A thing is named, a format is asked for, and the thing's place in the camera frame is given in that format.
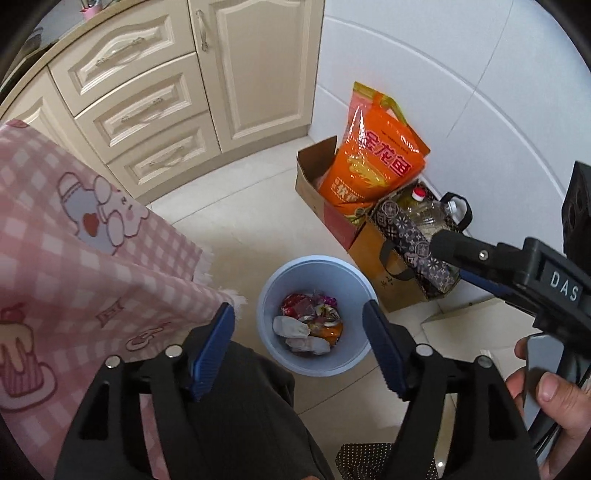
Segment person's dark trouser leg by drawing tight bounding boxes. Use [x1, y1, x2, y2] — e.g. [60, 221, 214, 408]
[185, 340, 334, 480]

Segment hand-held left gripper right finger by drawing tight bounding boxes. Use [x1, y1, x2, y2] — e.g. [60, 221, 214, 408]
[361, 299, 541, 480]

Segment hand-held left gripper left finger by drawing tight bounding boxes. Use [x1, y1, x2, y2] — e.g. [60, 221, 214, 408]
[54, 302, 236, 480]

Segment clear oil bottle red cap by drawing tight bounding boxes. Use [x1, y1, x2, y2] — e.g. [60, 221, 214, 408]
[397, 181, 462, 241]

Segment cream lower cabinets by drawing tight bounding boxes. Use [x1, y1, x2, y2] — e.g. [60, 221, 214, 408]
[0, 0, 326, 204]

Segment dark dotted cloth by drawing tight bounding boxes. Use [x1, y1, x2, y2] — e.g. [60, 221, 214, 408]
[336, 442, 439, 480]

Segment person's right hand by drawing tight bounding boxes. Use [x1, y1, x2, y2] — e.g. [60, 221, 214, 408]
[505, 337, 591, 480]

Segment brown patterned paper bag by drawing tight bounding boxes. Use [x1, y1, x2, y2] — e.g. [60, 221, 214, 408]
[348, 185, 474, 313]

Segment open cardboard box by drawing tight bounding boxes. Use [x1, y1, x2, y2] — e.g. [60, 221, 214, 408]
[295, 136, 370, 252]

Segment pink checked tablecloth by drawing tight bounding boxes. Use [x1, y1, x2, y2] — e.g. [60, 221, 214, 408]
[0, 119, 247, 480]

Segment light blue trash bin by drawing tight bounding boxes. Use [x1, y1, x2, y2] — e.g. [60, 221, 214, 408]
[257, 259, 379, 377]

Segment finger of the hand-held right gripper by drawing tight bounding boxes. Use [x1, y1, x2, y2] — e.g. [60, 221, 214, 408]
[459, 270, 535, 317]
[429, 230, 527, 288]

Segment orange rice bag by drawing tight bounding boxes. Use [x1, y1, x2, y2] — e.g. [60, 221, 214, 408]
[318, 82, 431, 227]

